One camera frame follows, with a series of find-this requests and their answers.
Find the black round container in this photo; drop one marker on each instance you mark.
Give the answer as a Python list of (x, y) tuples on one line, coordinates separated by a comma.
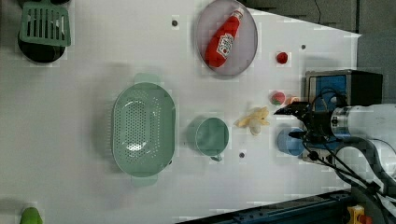
[(45, 51)]

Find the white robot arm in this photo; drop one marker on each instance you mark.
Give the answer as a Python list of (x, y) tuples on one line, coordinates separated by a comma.
[(360, 140)]

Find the blue plastic cup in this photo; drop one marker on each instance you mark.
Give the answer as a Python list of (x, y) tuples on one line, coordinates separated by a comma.
[(290, 145)]

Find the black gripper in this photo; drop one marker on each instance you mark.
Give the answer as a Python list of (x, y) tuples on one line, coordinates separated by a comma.
[(317, 124)]

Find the grey round plate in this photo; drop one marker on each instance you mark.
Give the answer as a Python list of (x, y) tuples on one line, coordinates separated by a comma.
[(244, 46)]

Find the small red toy strawberry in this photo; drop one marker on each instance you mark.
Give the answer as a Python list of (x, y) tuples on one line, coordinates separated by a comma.
[(282, 57)]

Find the toy orange slice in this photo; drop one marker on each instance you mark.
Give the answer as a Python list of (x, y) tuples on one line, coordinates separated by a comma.
[(292, 99)]

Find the yellow and red button box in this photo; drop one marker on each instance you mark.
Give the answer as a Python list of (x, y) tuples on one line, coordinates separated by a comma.
[(357, 215)]

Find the black and steel toaster oven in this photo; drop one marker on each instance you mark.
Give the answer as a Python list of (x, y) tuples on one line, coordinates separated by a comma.
[(336, 92)]

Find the green toy vegetable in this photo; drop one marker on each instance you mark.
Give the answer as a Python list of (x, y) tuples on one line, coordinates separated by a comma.
[(31, 215)]

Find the pink toy strawberry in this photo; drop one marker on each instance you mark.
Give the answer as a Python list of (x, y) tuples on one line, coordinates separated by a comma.
[(278, 98)]

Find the red ketchup bottle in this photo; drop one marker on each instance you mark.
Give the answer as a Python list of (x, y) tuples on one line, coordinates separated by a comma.
[(220, 46)]

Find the green slotted spatula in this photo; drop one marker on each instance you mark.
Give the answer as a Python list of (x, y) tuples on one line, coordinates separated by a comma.
[(45, 23)]

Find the green plastic mug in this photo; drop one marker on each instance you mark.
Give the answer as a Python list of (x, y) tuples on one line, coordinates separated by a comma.
[(209, 136)]

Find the green oval colander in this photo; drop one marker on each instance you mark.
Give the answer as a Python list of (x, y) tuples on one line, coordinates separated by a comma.
[(144, 130)]

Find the blue metal frame rail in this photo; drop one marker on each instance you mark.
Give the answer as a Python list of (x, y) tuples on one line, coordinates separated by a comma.
[(327, 208)]

